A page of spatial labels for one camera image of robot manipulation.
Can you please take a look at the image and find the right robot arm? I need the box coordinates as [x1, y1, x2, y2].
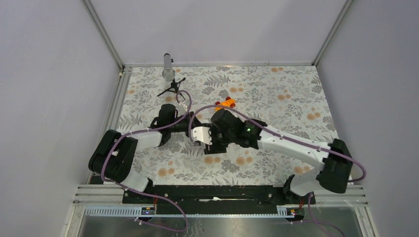
[191, 109, 353, 203]

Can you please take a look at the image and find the black mini tripod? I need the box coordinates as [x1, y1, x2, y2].
[157, 78, 186, 97]

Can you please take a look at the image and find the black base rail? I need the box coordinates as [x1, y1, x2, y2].
[123, 185, 317, 216]

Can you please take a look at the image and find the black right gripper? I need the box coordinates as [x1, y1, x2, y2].
[204, 123, 235, 155]

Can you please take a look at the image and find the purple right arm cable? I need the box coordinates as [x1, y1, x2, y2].
[188, 104, 367, 237]

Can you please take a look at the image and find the orange toy car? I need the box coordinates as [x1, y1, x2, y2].
[215, 96, 236, 111]

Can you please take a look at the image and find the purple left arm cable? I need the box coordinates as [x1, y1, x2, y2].
[100, 90, 194, 234]

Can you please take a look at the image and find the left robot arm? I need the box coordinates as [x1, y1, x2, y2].
[88, 104, 194, 203]

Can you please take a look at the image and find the floral table mat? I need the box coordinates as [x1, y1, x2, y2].
[117, 66, 338, 186]

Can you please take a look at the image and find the silver microphone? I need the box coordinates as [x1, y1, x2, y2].
[162, 53, 175, 81]

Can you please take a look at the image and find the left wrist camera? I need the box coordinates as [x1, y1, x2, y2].
[178, 100, 191, 113]

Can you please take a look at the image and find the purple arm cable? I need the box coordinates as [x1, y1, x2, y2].
[188, 104, 367, 237]
[100, 90, 194, 234]

